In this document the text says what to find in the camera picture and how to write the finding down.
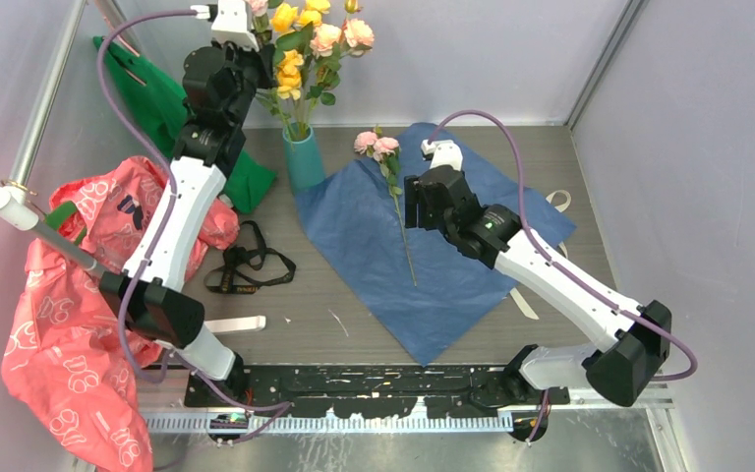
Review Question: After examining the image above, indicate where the grey rod with white caps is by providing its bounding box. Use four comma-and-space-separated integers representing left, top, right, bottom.
0, 186, 266, 336

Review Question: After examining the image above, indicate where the yellow cream flower stem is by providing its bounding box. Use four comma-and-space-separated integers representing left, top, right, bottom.
296, 1, 375, 138

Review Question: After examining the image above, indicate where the green cloth bag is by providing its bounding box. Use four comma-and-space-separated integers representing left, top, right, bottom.
92, 36, 276, 214

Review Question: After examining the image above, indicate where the pink flower stem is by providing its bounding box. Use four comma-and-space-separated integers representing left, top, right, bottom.
353, 126, 417, 286
246, 0, 272, 34

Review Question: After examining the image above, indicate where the aluminium rail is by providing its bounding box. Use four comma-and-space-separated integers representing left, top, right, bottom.
142, 365, 672, 443

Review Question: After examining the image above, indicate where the black strap with lettering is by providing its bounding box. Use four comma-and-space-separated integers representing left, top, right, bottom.
203, 219, 298, 296

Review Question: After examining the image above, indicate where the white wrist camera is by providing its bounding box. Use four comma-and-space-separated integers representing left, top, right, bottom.
421, 139, 463, 171
191, 0, 260, 52

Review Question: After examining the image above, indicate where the silver metal frame pole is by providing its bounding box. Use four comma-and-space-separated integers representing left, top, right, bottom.
8, 0, 87, 187

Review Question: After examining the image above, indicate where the yellow rose stem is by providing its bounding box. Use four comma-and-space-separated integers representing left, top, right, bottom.
268, 1, 336, 141

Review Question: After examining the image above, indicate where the pink printed raincoat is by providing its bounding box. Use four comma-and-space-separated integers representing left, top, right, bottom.
0, 155, 241, 472

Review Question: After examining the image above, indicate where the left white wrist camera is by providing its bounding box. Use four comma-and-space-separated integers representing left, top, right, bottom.
191, 0, 260, 52

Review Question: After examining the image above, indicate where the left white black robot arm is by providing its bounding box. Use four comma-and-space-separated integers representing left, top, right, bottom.
100, 43, 275, 406

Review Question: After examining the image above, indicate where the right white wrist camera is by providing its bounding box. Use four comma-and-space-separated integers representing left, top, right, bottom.
421, 139, 463, 171

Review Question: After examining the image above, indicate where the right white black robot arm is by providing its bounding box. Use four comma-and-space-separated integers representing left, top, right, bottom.
404, 165, 671, 407

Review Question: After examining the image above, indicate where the teal ceramic vase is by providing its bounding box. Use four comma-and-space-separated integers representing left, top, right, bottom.
283, 123, 326, 194

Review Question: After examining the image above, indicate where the blue paper bouquet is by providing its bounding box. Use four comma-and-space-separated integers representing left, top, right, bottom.
290, 128, 581, 365

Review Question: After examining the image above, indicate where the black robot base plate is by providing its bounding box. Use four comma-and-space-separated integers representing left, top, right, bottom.
185, 364, 571, 422

